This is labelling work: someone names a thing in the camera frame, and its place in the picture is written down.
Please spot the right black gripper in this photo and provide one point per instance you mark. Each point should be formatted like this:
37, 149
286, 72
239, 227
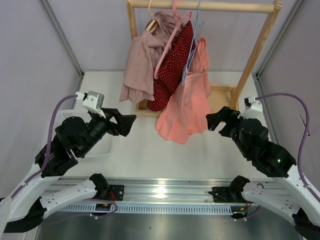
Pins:
225, 114

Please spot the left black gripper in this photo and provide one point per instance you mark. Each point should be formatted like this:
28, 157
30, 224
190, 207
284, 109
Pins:
124, 124

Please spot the salmon pink skirt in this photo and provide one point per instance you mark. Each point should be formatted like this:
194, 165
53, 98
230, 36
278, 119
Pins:
185, 113

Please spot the light blue plastic hanger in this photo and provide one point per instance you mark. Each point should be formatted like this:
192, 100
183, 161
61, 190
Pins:
197, 32

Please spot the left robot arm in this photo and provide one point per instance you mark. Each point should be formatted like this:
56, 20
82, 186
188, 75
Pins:
73, 139

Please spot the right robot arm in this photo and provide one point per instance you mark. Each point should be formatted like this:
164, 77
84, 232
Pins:
272, 160

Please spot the wooden clothes rack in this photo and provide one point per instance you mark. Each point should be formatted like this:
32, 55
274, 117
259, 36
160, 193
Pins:
221, 94

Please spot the white plastic basket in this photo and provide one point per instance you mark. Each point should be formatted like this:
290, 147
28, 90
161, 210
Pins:
104, 148

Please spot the red polka dot garment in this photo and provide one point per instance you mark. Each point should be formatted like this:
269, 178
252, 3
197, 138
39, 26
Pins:
171, 70

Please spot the dusty pink dress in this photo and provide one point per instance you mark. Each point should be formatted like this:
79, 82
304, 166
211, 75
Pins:
143, 57

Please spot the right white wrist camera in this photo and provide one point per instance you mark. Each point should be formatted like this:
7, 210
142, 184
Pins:
253, 108

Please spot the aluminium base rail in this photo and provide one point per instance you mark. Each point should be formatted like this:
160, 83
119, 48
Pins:
167, 191

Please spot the white slotted cable duct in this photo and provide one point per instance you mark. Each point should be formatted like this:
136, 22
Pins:
144, 208

